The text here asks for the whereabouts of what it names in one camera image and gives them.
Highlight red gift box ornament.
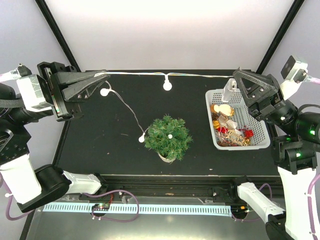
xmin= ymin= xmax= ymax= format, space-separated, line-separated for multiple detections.
xmin=244 ymin=129 xmax=254 ymax=138

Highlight wooden snowman ornament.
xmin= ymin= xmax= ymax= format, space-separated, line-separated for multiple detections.
xmin=213 ymin=104 xmax=233 ymax=117

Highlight white bulb string lights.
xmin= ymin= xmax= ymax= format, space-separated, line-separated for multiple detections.
xmin=93 ymin=71 xmax=232 ymax=143

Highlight purple cable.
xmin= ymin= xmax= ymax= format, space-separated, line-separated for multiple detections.
xmin=231 ymin=74 xmax=320 ymax=236
xmin=0 ymin=71 xmax=140 ymax=223

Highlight gold merry christmas sign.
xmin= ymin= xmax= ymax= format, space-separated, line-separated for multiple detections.
xmin=225 ymin=130 xmax=247 ymax=146

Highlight black frame post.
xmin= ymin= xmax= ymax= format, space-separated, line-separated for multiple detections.
xmin=35 ymin=0 xmax=81 ymax=71
xmin=255 ymin=0 xmax=305 ymax=74

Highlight pine cone ornament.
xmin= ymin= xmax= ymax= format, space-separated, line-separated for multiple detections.
xmin=211 ymin=113 xmax=219 ymax=121

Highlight left black frame post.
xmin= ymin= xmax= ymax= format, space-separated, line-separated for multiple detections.
xmin=35 ymin=0 xmax=81 ymax=71

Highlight small green christmas tree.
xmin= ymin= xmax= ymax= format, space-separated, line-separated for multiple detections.
xmin=144 ymin=115 xmax=193 ymax=163

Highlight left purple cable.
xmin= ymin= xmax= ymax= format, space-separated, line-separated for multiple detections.
xmin=0 ymin=71 xmax=140 ymax=223

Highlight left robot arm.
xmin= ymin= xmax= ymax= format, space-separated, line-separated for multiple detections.
xmin=0 ymin=62 xmax=109 ymax=213

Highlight light blue cable duct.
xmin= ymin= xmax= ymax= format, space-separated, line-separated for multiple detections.
xmin=42 ymin=202 xmax=232 ymax=217

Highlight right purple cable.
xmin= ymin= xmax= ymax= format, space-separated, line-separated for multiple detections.
xmin=231 ymin=74 xmax=320 ymax=236

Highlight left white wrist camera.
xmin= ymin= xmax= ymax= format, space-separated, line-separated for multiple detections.
xmin=16 ymin=64 xmax=54 ymax=113

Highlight right black frame post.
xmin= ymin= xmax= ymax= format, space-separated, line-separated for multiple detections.
xmin=255 ymin=0 xmax=305 ymax=74

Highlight white plastic basket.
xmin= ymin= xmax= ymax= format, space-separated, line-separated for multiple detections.
xmin=205 ymin=89 xmax=271 ymax=151

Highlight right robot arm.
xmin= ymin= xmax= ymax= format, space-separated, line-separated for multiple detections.
xmin=227 ymin=66 xmax=320 ymax=240

